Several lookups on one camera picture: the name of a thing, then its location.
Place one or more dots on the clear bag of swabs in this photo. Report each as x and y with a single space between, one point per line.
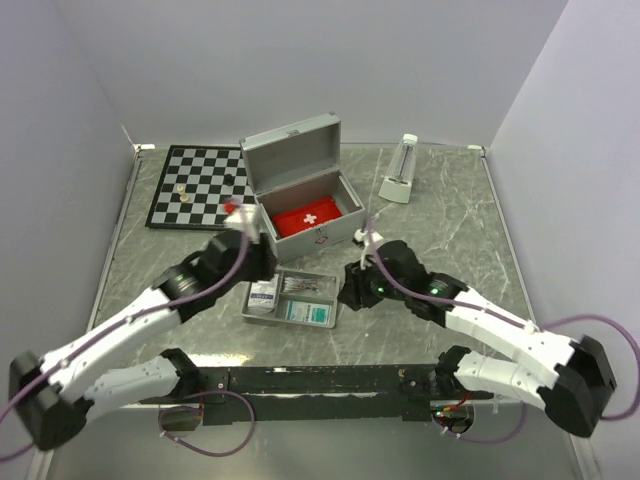
293 284

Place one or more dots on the white gauze pad packet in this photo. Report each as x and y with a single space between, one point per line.
262 296

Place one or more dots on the grey divided plastic tray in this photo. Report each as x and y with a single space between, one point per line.
293 297

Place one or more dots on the teal alcohol wipe packet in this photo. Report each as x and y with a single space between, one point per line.
308 312

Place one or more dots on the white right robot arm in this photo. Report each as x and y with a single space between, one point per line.
570 380

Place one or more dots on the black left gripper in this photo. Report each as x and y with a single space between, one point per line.
264 261

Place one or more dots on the white metronome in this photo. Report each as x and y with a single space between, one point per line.
398 179

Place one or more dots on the cream chess piece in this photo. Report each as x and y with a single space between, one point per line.
183 195

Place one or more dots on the red fabric zipper pouch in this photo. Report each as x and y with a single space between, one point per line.
305 217

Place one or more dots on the black and white chessboard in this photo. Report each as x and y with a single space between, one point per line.
201 169

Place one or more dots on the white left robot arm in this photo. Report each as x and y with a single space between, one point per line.
57 394

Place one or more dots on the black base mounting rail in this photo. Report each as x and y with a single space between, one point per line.
407 392

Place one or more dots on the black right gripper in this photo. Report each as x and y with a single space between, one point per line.
354 284

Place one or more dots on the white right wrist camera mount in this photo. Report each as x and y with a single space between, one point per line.
367 240

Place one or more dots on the grey metal first-aid case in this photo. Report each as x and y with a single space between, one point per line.
293 165

